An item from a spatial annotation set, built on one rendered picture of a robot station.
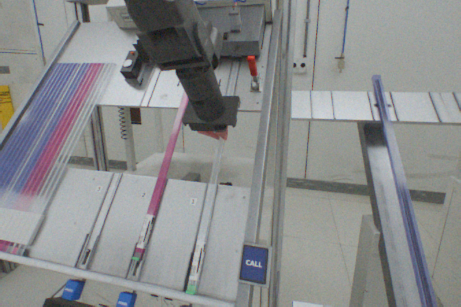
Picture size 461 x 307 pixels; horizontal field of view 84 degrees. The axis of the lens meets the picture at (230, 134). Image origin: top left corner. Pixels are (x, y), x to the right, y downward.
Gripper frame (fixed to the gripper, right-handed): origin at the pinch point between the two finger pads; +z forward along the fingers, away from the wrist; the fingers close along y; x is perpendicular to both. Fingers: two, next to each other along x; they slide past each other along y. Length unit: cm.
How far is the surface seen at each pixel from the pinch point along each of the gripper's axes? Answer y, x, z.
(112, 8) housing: 39, -36, -11
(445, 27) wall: -113, -158, 92
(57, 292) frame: 65, 39, 48
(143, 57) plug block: 14.1, -7.8, -15.3
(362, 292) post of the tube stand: -28.4, 23.6, 14.3
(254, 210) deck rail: -8.8, 14.8, 1.7
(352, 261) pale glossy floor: -48, 0, 130
